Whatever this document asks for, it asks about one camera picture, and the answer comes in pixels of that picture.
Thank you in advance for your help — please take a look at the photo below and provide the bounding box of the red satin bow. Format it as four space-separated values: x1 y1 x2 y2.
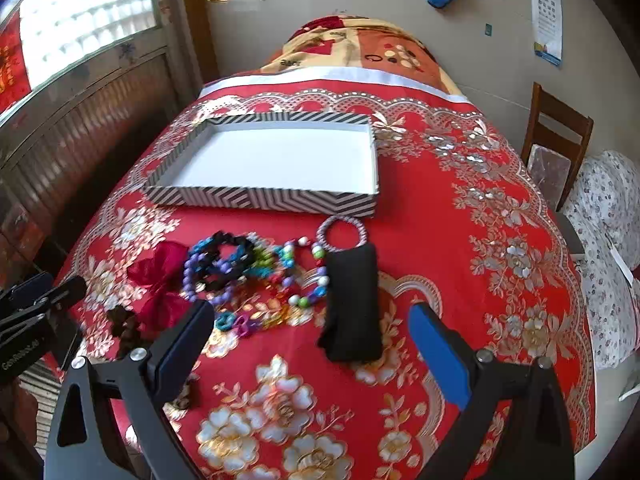
127 240 191 337

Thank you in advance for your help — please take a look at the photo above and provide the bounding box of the pink white twisted bangle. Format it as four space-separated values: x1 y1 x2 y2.
316 214 369 252

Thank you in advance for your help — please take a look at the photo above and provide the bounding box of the orange cream love blanket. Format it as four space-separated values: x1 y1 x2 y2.
259 15 461 96

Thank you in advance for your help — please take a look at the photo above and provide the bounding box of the striped shallow white box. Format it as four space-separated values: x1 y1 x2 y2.
143 112 378 217

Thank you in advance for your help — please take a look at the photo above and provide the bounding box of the black scrunchie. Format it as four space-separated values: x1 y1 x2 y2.
184 231 256 292

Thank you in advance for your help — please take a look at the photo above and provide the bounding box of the brown scrunchie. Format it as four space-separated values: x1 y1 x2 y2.
106 304 151 360

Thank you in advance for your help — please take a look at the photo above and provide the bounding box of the window with grille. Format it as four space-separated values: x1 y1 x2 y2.
1 0 156 110

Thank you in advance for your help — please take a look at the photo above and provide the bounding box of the floral white bedding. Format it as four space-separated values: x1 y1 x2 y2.
561 151 639 370

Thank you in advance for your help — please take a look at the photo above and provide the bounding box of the multicolour bead bracelet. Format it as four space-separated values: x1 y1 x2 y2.
278 235 331 309

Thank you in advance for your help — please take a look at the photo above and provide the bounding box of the black tassel pouch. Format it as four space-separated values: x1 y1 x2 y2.
318 243 383 364

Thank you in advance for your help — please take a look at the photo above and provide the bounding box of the eye chart poster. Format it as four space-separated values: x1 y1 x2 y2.
532 0 563 67

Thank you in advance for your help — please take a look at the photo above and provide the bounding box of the wooden wall panel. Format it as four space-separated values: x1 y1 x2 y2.
1 51 178 287

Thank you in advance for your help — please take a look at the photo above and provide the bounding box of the wooden chair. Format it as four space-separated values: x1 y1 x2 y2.
521 82 593 211

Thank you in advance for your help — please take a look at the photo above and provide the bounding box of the purple bead bracelet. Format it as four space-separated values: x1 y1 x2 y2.
181 246 241 307

